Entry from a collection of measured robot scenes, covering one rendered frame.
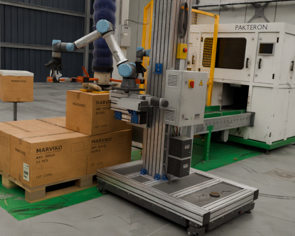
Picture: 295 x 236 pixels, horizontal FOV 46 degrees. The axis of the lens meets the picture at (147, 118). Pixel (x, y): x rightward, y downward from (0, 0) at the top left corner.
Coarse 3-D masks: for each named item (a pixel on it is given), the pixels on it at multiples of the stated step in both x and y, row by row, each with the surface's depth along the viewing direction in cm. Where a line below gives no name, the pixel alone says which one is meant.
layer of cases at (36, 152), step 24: (24, 120) 395; (48, 120) 404; (0, 144) 341; (24, 144) 306; (48, 144) 310; (72, 144) 329; (96, 144) 350; (120, 144) 374; (0, 168) 345; (24, 168) 309; (48, 168) 314; (72, 168) 333; (96, 168) 355
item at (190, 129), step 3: (189, 126) 406; (192, 126) 406; (189, 129) 406; (192, 129) 407; (189, 132) 407; (192, 132) 408; (186, 135) 410; (189, 135) 407; (192, 135) 409; (192, 138) 410; (192, 141) 411
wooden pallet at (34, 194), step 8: (8, 176) 333; (80, 176) 342; (88, 176) 349; (8, 184) 335; (16, 184) 341; (24, 184) 311; (48, 184) 316; (80, 184) 343; (88, 184) 350; (96, 184) 358; (32, 192) 306; (40, 192) 312; (48, 192) 328; (56, 192) 329; (64, 192) 331; (32, 200) 308; (40, 200) 313
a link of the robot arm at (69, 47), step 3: (60, 45) 313; (63, 45) 313; (66, 45) 312; (69, 45) 312; (72, 45) 314; (60, 48) 314; (63, 48) 313; (66, 48) 313; (69, 48) 312; (72, 48) 314; (69, 51) 315; (72, 51) 316
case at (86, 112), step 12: (72, 96) 353; (84, 96) 341; (96, 96) 338; (108, 96) 350; (72, 108) 355; (84, 108) 343; (96, 108) 341; (108, 108) 353; (72, 120) 357; (84, 120) 344; (96, 120) 343; (108, 120) 356; (120, 120) 370; (84, 132) 346; (96, 132) 346; (108, 132) 358
